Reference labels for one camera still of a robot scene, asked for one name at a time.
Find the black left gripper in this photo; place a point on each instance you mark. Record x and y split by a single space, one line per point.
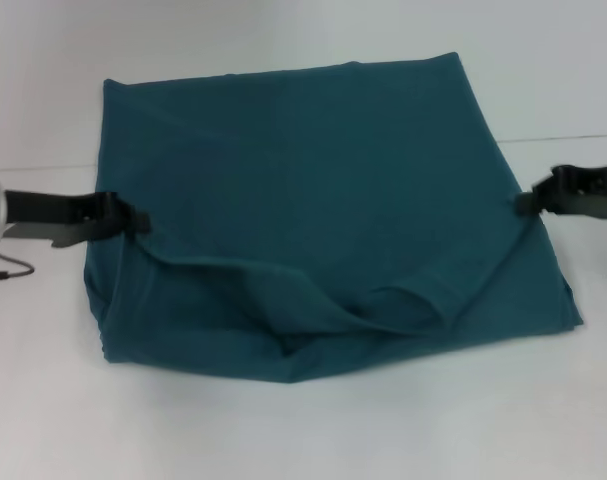
58 217

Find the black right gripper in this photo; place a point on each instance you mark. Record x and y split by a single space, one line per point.
583 195

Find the teal FREE print t-shirt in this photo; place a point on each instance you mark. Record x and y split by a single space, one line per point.
308 200

